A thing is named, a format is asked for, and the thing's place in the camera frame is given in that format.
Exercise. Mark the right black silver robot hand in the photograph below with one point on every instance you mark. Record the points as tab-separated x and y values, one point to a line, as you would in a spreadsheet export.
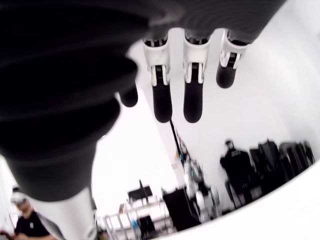
62	75

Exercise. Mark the standing person in black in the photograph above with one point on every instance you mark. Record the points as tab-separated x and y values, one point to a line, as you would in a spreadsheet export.
236	170

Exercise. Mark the white humanoid robot in background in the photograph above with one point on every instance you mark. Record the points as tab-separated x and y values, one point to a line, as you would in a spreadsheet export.
206	202

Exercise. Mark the dark hanging garments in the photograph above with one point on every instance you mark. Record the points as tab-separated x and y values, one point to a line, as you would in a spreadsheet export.
280	162

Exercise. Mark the thin black pole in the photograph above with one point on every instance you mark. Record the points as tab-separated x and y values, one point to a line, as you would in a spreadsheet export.
176	140

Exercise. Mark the person wearing white headset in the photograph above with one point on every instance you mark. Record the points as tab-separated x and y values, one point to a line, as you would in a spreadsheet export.
30	225

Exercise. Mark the black cabinet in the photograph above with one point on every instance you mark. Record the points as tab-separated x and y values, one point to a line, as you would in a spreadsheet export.
181	210

